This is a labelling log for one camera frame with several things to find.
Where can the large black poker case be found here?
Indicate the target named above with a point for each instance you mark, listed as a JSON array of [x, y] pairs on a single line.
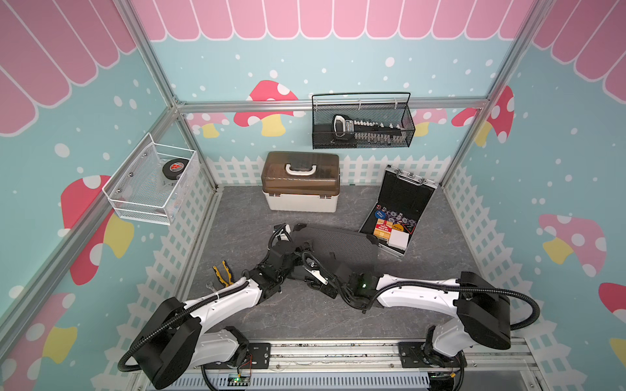
[[333, 246]]

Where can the yellow handled pliers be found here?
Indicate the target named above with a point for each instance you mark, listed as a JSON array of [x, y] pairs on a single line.
[[224, 275]]

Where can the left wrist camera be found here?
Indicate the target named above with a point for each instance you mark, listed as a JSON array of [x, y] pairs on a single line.
[[282, 232]]

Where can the black tape roll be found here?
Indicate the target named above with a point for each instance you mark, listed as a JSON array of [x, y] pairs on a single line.
[[174, 169]]

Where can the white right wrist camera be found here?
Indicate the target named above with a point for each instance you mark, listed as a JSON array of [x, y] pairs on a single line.
[[317, 274]]

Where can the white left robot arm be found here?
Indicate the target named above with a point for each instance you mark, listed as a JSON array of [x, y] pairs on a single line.
[[177, 336]]

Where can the small silver poker case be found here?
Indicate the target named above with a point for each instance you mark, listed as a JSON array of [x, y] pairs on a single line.
[[404, 197]]

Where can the white card box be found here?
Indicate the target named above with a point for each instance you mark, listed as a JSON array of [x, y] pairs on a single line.
[[398, 240]]

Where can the blue small blind button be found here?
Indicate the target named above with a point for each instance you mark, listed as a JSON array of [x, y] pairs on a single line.
[[380, 214]]

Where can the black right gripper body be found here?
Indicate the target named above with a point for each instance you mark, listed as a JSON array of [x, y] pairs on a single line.
[[326, 290]]

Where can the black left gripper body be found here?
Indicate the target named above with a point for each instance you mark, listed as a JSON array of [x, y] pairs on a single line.
[[297, 256]]

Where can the red Texas Hold'em card box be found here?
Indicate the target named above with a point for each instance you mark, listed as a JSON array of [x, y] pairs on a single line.
[[383, 229]]

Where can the black wire wall basket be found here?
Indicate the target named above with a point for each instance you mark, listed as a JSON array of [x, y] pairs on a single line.
[[389, 108]]

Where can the white wire wall basket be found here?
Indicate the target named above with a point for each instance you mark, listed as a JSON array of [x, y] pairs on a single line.
[[138, 191]]

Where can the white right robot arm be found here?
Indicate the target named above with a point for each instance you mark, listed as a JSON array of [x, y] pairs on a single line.
[[479, 314]]

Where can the white and brown tackle box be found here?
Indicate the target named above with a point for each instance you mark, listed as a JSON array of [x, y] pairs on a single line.
[[301, 181]]

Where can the socket wrench set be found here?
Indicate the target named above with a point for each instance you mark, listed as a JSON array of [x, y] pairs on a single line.
[[360, 132]]

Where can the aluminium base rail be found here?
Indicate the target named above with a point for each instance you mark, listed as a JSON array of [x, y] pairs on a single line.
[[381, 364]]

